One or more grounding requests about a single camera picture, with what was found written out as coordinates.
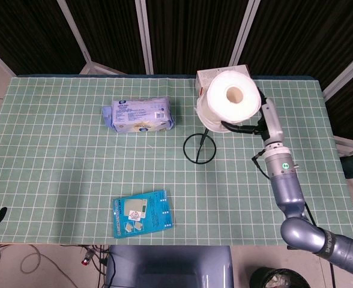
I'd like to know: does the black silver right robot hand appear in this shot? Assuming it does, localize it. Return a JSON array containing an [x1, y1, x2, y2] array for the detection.
[[220, 87, 285, 146]]

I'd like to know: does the white toilet paper roll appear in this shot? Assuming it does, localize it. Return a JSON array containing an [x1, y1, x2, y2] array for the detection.
[[196, 70, 262, 134]]

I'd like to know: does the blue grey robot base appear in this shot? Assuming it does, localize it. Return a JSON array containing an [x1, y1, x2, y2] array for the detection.
[[104, 245, 234, 288]]

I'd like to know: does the white cardboard box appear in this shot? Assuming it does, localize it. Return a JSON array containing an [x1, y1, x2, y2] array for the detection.
[[195, 64, 250, 95]]

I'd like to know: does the green grid tablecloth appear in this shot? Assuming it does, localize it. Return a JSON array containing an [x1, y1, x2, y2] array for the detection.
[[0, 76, 353, 246]]

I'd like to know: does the dark folding partition screen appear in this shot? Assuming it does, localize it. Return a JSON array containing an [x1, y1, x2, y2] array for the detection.
[[0, 0, 353, 158]]

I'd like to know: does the purple wet wipes pack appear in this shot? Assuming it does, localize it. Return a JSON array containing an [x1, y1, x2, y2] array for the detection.
[[101, 95, 176, 134]]

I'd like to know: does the blue printed package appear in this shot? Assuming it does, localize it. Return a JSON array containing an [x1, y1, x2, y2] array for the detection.
[[112, 189, 175, 239]]

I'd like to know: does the black trash bin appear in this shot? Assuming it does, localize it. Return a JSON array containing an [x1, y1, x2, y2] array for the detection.
[[249, 266, 311, 288]]

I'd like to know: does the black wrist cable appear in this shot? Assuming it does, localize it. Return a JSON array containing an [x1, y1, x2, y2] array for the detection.
[[252, 151, 271, 181]]

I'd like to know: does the grey floor cable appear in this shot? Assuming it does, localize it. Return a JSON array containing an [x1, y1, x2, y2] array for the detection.
[[20, 244, 77, 288]]

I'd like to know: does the black wire roll holder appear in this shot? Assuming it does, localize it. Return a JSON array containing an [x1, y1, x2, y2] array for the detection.
[[183, 128, 217, 164]]

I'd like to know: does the black floor cable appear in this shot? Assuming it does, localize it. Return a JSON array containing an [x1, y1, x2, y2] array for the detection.
[[100, 245, 118, 288]]

